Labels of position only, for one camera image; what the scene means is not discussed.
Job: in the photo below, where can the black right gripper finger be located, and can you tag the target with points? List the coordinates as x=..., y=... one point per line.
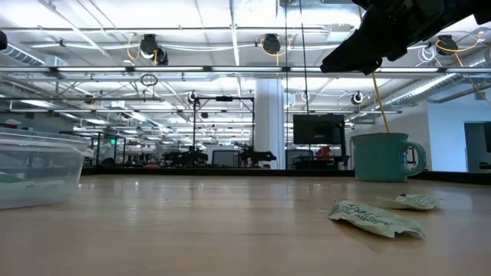
x=395, y=51
x=356, y=50

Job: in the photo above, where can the green striped sweetener packet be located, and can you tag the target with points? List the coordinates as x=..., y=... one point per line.
x=416, y=201

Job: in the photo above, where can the large green printed sweetener packet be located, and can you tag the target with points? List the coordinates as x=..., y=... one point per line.
x=376, y=219

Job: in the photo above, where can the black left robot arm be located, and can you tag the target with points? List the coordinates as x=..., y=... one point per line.
x=2, y=40

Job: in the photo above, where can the background black robot arm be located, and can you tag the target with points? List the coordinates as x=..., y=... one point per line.
x=257, y=156
x=186, y=158

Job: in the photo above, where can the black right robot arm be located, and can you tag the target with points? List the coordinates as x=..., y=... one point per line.
x=481, y=9

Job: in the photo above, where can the black monitor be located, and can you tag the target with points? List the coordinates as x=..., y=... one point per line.
x=318, y=129

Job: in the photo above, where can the teal ceramic mug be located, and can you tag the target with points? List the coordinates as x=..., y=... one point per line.
x=379, y=157

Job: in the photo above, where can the red background object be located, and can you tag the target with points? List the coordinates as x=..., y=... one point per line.
x=324, y=152

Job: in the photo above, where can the white building column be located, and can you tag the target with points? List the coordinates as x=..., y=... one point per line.
x=269, y=122

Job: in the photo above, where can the grey door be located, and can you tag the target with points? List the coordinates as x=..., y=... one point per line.
x=477, y=147

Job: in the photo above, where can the long ceiling light bar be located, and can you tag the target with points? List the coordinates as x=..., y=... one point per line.
x=215, y=69

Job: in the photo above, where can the clear plastic bin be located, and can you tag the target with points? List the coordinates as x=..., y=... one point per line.
x=38, y=161

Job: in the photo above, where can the black metal rig frame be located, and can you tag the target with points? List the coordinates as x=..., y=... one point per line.
x=224, y=98

